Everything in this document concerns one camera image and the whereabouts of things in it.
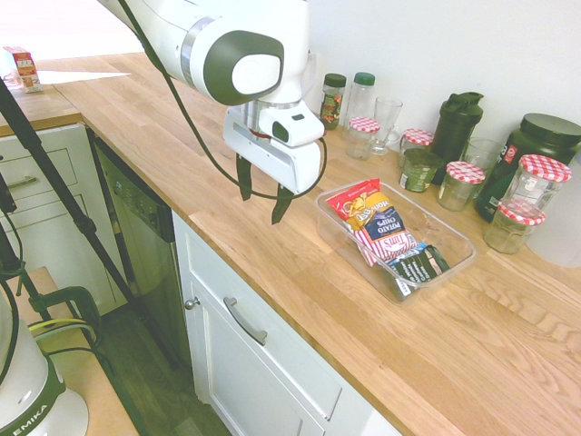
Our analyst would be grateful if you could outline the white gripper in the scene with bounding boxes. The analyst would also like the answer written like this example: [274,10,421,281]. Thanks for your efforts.
[222,104,326,226]

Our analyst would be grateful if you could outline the clear plastic container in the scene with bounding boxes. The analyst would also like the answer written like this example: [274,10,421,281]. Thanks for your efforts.
[315,180,478,306]

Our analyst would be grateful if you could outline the red snack packet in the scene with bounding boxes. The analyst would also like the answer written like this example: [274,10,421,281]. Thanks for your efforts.
[325,178,381,219]

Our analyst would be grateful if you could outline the labelled spice jar dark lid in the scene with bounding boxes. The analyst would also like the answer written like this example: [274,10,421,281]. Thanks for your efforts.
[320,73,348,132]

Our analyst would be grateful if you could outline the glass jar red checkered lid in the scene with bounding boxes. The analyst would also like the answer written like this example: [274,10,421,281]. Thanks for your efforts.
[398,128,436,169]
[437,161,487,213]
[483,198,547,255]
[501,154,574,214]
[345,116,380,161]

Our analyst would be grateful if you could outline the striped potato chips bag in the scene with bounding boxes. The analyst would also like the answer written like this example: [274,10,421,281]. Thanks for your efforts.
[344,190,419,267]

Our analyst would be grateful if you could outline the dark built-in dishwasher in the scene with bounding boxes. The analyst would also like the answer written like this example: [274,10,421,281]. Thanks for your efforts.
[88,129,192,369]

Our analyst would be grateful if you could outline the clear bottle green lid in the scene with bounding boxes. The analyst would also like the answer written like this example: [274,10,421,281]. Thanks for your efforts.
[344,71,377,137]

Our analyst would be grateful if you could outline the tall drinking glass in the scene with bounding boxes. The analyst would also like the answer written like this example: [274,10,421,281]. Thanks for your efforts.
[370,96,404,157]

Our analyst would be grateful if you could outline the glass jar dark green lid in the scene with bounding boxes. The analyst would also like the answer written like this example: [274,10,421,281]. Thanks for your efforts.
[399,148,445,193]

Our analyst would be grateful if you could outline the blue snack packet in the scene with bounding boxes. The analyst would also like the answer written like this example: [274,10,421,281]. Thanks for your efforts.
[389,242,430,263]

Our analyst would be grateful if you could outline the dark green snack packet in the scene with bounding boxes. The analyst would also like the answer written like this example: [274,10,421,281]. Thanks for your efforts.
[379,244,451,303]

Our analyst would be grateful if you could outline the white panelled cabinet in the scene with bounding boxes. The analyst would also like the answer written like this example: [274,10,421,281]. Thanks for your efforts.
[0,122,131,317]

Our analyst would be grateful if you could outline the black shaker bottle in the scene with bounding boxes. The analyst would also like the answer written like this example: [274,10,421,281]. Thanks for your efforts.
[428,91,485,186]

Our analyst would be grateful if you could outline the dark metal clamp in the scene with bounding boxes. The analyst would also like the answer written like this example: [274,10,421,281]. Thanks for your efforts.
[20,285,103,355]

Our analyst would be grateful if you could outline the clear glass tumbler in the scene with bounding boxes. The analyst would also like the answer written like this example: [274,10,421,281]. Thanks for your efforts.
[461,136,506,183]

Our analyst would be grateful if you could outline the light wooden robot stand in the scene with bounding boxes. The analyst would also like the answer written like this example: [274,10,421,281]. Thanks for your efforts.
[0,266,140,436]

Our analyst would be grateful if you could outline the orange white carton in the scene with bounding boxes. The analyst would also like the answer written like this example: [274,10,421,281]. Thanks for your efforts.
[2,45,45,94]

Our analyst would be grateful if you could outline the large black supplement tub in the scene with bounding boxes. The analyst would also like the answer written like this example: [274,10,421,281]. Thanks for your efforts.
[474,113,581,223]

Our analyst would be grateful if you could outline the white grey wrist camera box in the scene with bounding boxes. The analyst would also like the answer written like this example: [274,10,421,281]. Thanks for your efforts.
[261,102,327,149]

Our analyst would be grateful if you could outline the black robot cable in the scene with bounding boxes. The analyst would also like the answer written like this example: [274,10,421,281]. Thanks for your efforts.
[115,0,329,201]

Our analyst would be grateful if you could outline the silver bar drawer handle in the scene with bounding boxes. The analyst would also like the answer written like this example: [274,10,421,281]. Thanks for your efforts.
[222,296,269,346]

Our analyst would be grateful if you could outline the white cabinet drawer with handle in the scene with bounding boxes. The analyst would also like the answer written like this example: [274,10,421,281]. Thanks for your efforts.
[171,211,405,436]

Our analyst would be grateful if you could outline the black camera tripod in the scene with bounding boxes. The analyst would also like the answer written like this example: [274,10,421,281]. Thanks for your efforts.
[0,76,181,369]

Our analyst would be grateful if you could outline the silver cabinet pull handle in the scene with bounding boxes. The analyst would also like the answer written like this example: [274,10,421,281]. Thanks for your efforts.
[4,175,40,191]

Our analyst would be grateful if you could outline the yellow cable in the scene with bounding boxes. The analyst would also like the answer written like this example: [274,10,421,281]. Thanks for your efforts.
[27,317,97,342]

